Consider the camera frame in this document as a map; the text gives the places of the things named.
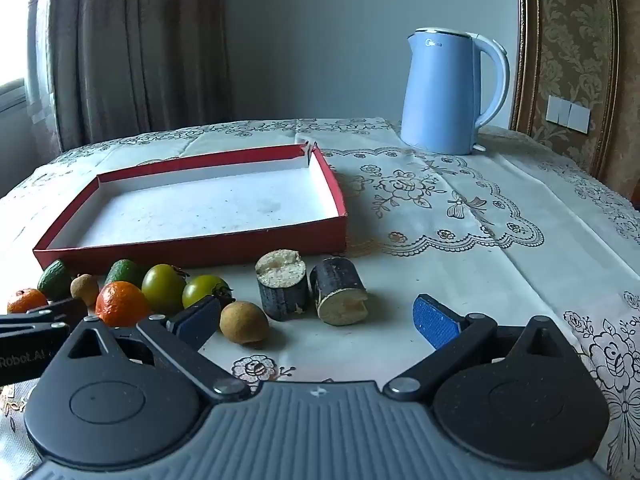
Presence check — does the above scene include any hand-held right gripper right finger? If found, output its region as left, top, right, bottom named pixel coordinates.
left=382, top=293, right=582, bottom=404

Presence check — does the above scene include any green tomato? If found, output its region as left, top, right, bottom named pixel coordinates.
left=181, top=274, right=235, bottom=311
left=141, top=263, right=189, bottom=317

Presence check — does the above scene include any large brown longan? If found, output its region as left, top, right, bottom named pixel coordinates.
left=220, top=301, right=271, bottom=346

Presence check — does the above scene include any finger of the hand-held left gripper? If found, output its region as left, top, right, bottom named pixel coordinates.
left=0, top=298, right=90, bottom=330

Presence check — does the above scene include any dark sugarcane piece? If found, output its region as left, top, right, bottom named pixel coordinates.
left=309, top=256, right=369, bottom=327
left=255, top=249, right=310, bottom=322

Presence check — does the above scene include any small brown longan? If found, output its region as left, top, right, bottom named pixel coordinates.
left=70, top=273, right=100, bottom=308

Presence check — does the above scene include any gold framed damask wall panel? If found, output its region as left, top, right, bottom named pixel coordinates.
left=507, top=0, right=640, bottom=206

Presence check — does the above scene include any white wall switch panel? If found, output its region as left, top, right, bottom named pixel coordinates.
left=546, top=94, right=592, bottom=135

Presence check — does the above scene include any white window frame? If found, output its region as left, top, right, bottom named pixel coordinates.
left=0, top=0, right=40, bottom=171

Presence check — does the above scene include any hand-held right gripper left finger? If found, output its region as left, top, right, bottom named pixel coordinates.
left=54, top=296, right=251, bottom=404

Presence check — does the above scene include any orange mandarin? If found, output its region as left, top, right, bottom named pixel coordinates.
left=95, top=281, right=151, bottom=328
left=7, top=288, right=49, bottom=315

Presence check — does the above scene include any brown patterned curtain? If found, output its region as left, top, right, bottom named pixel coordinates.
left=27, top=0, right=233, bottom=153

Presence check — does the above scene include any small green avocado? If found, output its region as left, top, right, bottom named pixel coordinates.
left=104, top=259, right=148, bottom=291
left=37, top=259, right=68, bottom=301

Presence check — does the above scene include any red cardboard box tray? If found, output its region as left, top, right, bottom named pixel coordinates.
left=32, top=142, right=348, bottom=276

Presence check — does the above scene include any blue electric kettle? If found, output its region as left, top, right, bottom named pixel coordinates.
left=400, top=27, right=511, bottom=156

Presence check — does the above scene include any white embroidered tablecloth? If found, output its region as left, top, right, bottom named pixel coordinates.
left=0, top=117, right=640, bottom=480

